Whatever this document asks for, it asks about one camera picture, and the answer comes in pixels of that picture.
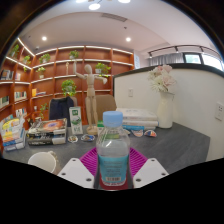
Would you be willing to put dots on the wooden artist mannequin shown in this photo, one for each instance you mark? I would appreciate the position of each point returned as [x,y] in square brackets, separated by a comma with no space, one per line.
[90,96]

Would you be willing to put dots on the clear blue-capped water bottle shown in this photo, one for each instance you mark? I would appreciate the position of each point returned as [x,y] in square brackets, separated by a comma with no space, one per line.
[112,160]

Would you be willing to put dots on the ceiling lamp with round bulbs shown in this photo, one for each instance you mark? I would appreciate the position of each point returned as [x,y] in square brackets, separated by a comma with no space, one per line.
[94,6]

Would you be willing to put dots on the grey curtain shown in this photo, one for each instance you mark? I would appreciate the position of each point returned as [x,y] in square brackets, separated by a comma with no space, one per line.
[166,60]

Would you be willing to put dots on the green white drink carton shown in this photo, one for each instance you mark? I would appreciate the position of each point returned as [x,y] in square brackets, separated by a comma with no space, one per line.
[76,121]

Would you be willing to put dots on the cream ribbed cup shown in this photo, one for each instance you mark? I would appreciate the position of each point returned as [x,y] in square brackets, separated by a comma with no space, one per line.
[43,161]

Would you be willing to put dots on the black chair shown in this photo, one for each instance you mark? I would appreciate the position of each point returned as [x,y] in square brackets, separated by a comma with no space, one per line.
[61,110]

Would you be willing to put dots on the window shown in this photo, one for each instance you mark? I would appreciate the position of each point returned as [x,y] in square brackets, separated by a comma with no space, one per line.
[203,60]

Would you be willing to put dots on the white vase with flowers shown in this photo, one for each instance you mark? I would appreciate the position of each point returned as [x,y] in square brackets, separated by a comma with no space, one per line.
[165,110]

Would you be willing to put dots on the wooden shelf unit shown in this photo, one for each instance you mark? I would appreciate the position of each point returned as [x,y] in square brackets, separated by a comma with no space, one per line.
[50,80]

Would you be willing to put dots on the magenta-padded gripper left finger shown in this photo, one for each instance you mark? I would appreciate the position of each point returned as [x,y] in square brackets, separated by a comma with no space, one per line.
[76,172]

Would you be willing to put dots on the black track light rail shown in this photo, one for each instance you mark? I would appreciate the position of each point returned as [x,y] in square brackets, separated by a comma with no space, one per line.
[180,49]

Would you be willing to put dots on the tan chair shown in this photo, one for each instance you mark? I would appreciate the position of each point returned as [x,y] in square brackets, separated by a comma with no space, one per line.
[106,106]

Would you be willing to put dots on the white wall outlet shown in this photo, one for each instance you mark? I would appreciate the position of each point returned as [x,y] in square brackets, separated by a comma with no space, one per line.
[130,92]
[220,111]

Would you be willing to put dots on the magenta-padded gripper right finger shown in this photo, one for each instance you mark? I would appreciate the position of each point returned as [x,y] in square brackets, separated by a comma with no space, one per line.
[150,172]

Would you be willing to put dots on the green white box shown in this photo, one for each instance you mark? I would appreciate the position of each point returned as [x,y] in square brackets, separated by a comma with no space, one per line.
[100,124]

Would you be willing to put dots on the dark book stack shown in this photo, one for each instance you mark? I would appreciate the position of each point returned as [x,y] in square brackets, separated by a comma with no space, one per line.
[46,131]

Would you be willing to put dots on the ceiling air vent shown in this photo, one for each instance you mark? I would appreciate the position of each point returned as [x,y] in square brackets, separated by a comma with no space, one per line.
[114,17]

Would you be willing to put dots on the recessed ceiling light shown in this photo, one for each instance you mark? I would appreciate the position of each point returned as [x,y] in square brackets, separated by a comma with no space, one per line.
[128,39]
[44,38]

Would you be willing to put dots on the white book stack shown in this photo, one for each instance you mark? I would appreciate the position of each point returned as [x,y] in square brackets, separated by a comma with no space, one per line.
[138,118]

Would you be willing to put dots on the colourful book stack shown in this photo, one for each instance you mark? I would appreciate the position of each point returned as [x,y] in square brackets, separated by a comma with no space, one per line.
[13,133]

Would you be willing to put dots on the painted stone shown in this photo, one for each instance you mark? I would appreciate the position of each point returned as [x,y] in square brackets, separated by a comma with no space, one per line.
[150,133]
[137,133]
[73,139]
[88,137]

